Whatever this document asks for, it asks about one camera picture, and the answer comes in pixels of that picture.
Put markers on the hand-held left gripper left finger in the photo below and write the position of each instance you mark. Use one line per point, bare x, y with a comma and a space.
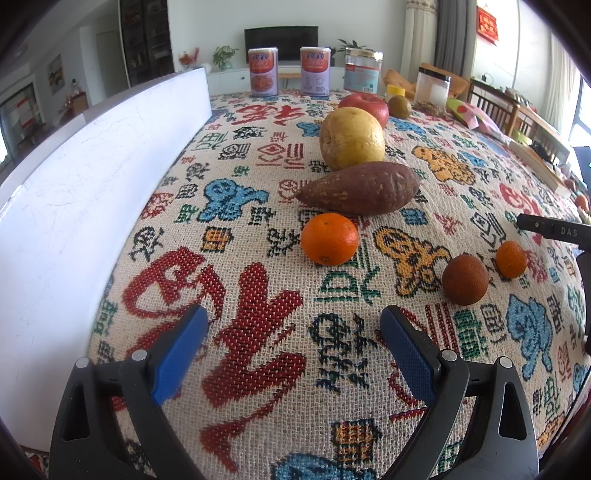
180, 355

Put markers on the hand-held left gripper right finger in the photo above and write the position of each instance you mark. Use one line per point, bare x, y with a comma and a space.
406, 355

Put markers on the small tangerine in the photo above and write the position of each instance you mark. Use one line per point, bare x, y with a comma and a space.
511, 259

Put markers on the dark brown round fruit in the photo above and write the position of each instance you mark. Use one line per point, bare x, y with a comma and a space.
465, 279

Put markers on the large orange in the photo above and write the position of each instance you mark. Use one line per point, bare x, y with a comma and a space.
328, 239

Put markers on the large white box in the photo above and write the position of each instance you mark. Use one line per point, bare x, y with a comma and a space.
92, 207

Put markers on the sweet potato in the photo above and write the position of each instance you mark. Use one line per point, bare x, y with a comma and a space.
360, 187

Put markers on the brown-green round fruit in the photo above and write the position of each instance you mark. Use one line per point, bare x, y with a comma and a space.
400, 107

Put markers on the yellow pear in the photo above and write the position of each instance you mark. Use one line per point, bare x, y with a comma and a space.
351, 138

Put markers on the red apple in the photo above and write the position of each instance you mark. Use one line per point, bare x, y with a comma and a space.
369, 104

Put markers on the printed woven tablecloth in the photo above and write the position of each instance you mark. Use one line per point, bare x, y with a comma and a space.
277, 286

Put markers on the wooden chair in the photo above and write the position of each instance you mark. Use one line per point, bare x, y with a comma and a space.
508, 108

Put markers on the pink snack packet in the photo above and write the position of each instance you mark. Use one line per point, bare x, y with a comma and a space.
468, 113

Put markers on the square clear container black lid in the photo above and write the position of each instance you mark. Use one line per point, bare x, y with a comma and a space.
431, 87

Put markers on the small yellow-lid jar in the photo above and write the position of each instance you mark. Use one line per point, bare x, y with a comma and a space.
395, 90

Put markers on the grey curtain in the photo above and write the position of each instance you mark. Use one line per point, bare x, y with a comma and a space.
455, 37

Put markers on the tan blanket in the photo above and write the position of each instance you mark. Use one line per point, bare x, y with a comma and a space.
399, 77

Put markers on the white sheer curtain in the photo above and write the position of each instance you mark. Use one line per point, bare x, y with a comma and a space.
420, 32

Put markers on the clear jar blue label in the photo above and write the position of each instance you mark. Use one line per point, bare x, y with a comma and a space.
363, 71

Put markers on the large leafy potted plant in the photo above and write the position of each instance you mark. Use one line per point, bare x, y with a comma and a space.
354, 45

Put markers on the wooden side table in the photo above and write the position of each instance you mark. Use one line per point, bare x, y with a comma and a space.
74, 104

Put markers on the white television cabinet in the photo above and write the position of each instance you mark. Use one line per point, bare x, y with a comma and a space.
231, 79

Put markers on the glass sliding door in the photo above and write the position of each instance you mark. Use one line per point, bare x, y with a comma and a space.
21, 117

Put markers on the right red-labelled can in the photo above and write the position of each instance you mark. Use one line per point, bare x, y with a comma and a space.
315, 71

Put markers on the red flower plant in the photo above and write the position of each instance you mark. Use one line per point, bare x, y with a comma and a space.
188, 57

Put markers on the green potted plant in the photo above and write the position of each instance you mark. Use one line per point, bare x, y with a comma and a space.
225, 56

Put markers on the black display cabinet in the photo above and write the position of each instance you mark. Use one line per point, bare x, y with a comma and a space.
145, 41

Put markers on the black television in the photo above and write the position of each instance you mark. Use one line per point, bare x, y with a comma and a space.
280, 41

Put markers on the red wall hanging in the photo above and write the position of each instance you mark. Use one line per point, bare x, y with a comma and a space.
488, 23

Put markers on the framed wall picture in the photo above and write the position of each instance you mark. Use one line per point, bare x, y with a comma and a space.
55, 74

